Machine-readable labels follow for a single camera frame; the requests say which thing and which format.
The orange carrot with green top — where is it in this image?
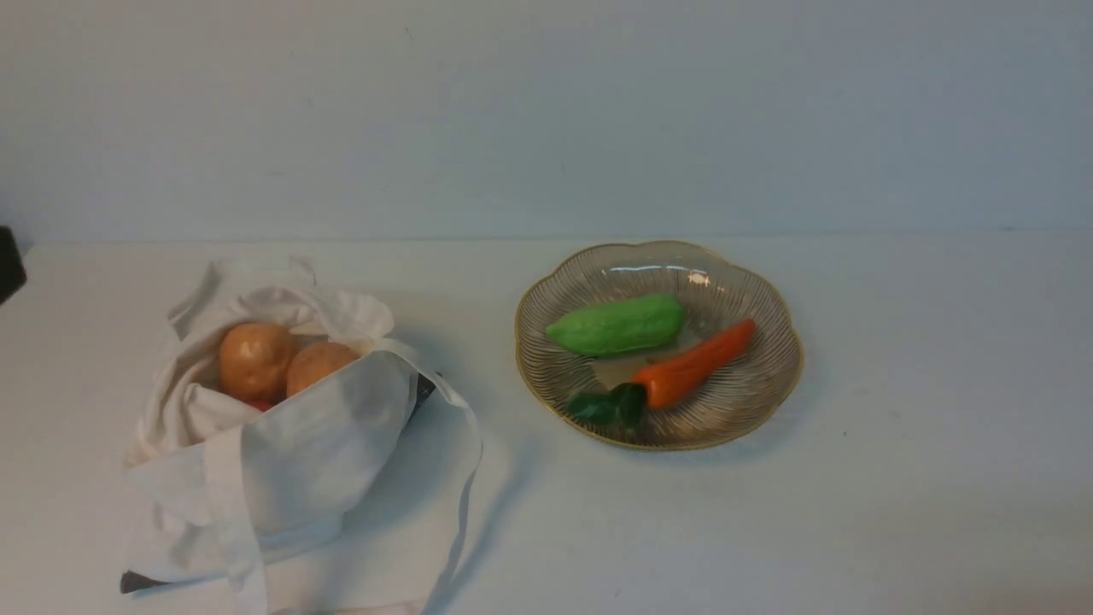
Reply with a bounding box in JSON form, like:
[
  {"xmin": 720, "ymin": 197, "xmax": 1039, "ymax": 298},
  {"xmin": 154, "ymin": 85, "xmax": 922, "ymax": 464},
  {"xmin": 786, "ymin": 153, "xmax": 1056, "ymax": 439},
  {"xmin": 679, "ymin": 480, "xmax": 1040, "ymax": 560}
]
[{"xmin": 564, "ymin": 319, "xmax": 757, "ymax": 430}]

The white cloth tote bag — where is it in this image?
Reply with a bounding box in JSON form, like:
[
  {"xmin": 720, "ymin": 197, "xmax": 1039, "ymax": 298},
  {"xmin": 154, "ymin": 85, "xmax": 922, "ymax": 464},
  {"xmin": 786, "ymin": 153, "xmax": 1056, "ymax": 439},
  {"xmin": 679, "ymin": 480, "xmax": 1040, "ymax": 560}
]
[{"xmin": 120, "ymin": 257, "xmax": 483, "ymax": 614}]

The green cucumber vegetable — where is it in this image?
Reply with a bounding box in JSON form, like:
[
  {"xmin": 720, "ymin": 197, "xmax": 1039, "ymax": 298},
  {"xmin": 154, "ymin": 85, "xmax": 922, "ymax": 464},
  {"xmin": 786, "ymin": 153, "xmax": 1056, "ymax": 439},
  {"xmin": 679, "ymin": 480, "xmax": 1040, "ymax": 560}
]
[{"xmin": 544, "ymin": 295, "xmax": 686, "ymax": 357}]

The ribbed glass plate gold rim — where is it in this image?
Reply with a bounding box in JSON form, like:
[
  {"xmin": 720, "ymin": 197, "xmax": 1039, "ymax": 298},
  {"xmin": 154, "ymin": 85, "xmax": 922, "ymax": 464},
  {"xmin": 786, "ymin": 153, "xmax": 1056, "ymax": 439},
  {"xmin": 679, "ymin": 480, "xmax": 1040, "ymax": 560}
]
[{"xmin": 515, "ymin": 240, "xmax": 804, "ymax": 452}]

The right brown potato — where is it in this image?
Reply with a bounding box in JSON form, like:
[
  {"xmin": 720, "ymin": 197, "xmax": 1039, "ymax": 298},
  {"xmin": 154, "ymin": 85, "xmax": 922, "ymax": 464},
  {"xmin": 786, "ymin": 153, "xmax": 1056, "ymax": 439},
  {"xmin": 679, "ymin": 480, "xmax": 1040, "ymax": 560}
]
[{"xmin": 286, "ymin": 342, "xmax": 360, "ymax": 397}]

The brown potato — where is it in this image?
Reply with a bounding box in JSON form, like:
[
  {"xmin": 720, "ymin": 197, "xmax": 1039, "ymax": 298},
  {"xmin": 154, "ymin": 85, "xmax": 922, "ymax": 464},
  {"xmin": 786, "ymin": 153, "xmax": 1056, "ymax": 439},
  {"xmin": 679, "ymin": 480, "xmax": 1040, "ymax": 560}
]
[
  {"xmin": 218, "ymin": 322, "xmax": 298, "ymax": 405},
  {"xmin": 286, "ymin": 342, "xmax": 360, "ymax": 397}
]

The left brown potato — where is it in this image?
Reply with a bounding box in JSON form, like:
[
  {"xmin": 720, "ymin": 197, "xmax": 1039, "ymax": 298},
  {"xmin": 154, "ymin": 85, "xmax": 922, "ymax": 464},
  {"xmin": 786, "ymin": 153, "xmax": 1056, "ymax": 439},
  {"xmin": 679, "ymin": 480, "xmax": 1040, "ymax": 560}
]
[{"xmin": 218, "ymin": 322, "xmax": 298, "ymax": 405}]

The dark object at left edge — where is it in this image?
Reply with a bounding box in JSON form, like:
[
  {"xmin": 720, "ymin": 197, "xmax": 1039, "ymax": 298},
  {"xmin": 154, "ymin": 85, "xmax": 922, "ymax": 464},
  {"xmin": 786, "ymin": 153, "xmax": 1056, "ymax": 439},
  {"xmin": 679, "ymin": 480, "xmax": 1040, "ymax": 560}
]
[{"xmin": 0, "ymin": 225, "xmax": 27, "ymax": 305}]

